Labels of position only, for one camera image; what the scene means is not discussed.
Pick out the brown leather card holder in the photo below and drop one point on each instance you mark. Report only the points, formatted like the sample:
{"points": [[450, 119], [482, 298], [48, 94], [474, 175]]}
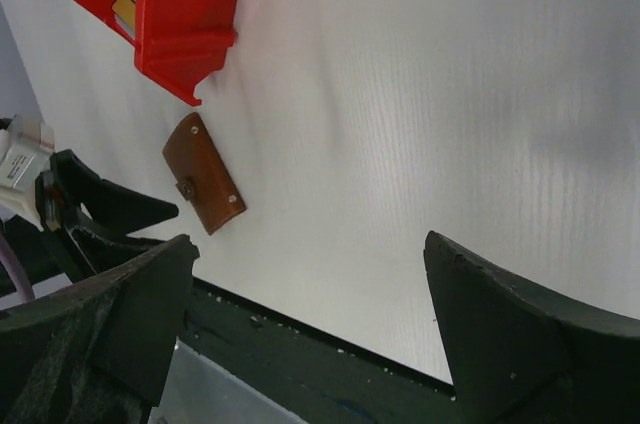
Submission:
{"points": [[201, 175]]}

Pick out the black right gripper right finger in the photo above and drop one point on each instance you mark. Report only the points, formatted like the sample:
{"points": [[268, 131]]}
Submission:
{"points": [[519, 352]]}

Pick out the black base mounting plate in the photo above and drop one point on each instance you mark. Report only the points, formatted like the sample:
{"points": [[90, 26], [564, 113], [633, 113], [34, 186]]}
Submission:
{"points": [[313, 374]]}

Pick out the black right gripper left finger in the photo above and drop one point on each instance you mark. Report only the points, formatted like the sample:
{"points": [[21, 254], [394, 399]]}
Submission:
{"points": [[98, 351]]}

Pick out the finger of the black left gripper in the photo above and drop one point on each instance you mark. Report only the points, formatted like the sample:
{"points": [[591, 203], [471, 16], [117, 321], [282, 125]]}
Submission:
{"points": [[110, 205], [82, 248]]}

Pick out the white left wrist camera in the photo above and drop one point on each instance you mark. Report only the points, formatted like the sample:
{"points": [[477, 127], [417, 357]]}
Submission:
{"points": [[27, 144]]}

